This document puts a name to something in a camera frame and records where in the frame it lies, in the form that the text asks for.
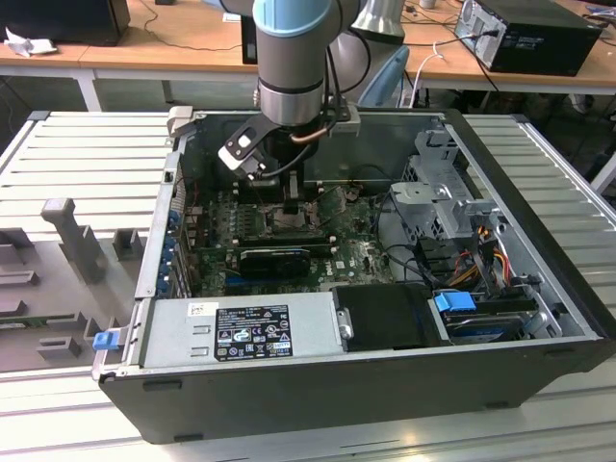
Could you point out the hard disk in blue carrier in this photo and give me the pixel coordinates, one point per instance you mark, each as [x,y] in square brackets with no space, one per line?
[452,305]

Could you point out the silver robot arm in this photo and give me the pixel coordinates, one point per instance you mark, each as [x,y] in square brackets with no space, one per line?
[289,48]

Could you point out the silver drive cage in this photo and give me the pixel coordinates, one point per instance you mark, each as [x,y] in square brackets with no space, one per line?
[418,197]

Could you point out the black RAM slot bank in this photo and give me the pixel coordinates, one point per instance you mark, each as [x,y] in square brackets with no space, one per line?
[289,239]
[248,195]

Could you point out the blue case latch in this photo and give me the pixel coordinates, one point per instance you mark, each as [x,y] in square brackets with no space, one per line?
[106,341]

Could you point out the grey parts rack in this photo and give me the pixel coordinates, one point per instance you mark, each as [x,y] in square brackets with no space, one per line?
[62,293]

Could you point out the small black computer box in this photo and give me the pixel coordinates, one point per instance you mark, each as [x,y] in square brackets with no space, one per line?
[249,43]

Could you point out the black graphics card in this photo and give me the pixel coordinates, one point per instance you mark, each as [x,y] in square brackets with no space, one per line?
[274,264]

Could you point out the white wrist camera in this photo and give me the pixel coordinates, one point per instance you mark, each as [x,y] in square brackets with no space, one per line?
[236,156]

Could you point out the pale blue teach pendant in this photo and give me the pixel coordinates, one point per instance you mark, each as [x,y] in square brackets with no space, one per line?
[385,77]

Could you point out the silver power supply unit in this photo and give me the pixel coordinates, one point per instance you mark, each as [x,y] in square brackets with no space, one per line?
[168,332]

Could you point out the black plastic shroud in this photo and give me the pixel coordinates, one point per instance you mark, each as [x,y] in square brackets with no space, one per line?
[385,317]

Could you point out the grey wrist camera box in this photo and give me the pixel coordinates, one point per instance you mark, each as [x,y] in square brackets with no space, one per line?
[349,126]

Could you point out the black open PC case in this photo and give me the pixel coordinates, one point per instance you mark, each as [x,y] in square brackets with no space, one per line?
[289,404]

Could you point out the wooden desk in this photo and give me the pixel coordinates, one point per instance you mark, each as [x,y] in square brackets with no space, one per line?
[447,72]
[144,58]

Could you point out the black desktop PC tower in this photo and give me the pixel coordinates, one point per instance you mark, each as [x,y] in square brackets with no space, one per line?
[544,43]

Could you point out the green motherboard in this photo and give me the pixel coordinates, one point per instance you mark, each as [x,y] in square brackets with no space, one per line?
[356,260]

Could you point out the large black box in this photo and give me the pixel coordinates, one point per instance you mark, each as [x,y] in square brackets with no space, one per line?
[62,21]

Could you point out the CPU socket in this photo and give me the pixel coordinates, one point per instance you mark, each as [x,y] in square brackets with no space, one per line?
[265,222]

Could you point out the crumpled white paper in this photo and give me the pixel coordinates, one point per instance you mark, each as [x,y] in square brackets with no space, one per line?
[29,44]

